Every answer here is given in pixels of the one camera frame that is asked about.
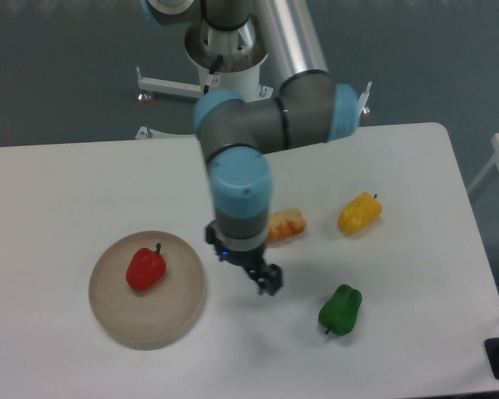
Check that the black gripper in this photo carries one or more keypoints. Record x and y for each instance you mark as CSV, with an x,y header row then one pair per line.
x,y
269,277

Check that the red bell pepper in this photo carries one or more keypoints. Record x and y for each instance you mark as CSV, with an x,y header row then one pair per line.
x,y
146,268

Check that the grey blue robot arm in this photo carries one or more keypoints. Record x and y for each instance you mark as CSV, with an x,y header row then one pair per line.
x,y
275,94

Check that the beige round plate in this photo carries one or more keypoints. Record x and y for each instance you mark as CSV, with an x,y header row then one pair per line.
x,y
156,317

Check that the green bell pepper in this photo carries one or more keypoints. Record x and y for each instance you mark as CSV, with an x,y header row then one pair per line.
x,y
339,314

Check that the yellow bell pepper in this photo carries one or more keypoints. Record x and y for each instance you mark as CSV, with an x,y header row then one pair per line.
x,y
360,213

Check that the orange bread piece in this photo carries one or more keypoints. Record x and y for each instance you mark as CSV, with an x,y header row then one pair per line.
x,y
285,224

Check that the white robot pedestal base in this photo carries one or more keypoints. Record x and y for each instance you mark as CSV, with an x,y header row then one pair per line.
x,y
246,83

